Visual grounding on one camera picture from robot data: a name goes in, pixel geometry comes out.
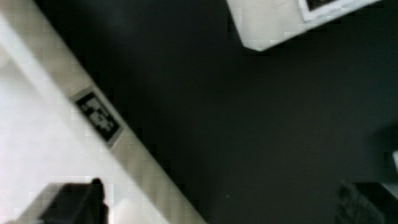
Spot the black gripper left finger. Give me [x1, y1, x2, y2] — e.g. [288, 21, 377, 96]
[39, 179, 109, 224]

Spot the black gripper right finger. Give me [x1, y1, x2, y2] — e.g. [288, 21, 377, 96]
[334, 182, 398, 224]

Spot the white square tabletop part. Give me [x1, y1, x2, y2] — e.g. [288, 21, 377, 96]
[0, 0, 208, 224]

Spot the white table leg centre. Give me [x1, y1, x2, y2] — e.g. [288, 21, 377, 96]
[226, 0, 381, 51]

